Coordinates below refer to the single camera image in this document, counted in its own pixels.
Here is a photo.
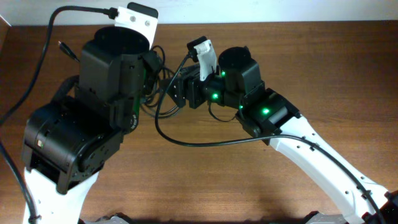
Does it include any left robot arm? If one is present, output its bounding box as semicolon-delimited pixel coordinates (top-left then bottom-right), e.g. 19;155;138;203
22;26;162;223

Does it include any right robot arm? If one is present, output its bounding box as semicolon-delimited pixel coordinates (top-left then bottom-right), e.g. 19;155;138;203
167;47;397;223

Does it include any right camera black cable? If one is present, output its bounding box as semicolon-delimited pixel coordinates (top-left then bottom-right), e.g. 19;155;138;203
154;52;386;224

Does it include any camera black cable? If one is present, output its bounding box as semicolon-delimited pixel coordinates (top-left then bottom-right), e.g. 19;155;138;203
0;5;119;224
154;52;386;224

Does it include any left camera black cable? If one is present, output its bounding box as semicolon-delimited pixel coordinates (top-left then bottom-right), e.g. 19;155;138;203
0;5;119;224

